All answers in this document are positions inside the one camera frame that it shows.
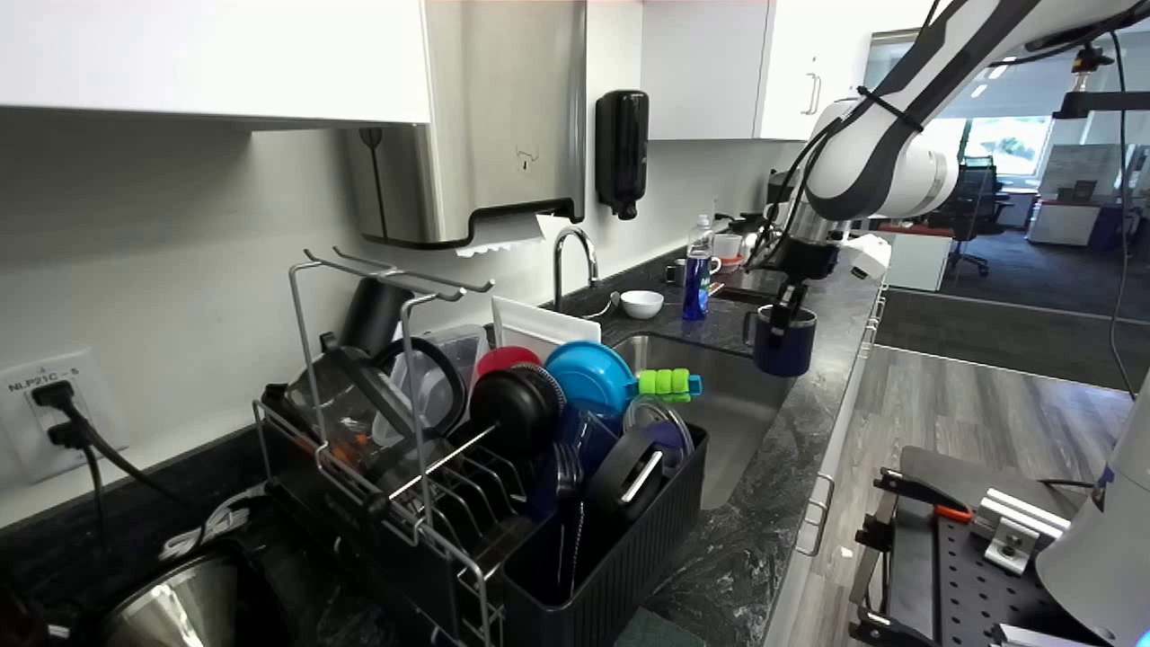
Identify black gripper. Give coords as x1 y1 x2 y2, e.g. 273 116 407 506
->
774 278 808 320

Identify blue travel mug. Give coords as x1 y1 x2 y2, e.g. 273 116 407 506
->
751 305 817 378

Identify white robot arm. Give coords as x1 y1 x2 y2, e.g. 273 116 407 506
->
774 0 1146 320

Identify steel sink basin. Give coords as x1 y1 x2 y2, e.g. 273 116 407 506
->
618 336 794 515

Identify black dish rack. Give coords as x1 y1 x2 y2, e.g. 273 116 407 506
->
255 253 709 647

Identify blue dish soap bottle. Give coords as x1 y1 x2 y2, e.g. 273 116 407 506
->
678 237 710 323

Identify small white bowl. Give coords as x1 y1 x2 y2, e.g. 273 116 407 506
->
618 290 665 320

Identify black office chair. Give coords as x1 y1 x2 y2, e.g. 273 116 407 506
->
946 167 1006 272

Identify chrome faucet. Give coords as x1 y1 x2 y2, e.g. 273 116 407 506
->
550 225 602 309

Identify black soap dispenser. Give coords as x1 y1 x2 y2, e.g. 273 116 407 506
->
595 90 650 219

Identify black round lid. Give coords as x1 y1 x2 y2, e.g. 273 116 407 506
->
472 368 564 456

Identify steel paper towel dispenser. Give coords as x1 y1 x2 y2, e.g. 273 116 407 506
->
341 0 584 247

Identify white upper cabinet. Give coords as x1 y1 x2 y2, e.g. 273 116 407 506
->
0 0 432 124

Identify steel mixing bowl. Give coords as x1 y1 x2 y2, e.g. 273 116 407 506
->
96 553 247 647

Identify black power cable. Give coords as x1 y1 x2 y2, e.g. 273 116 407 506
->
27 378 183 499

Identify white wall outlet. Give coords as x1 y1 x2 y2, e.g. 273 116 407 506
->
0 348 124 487

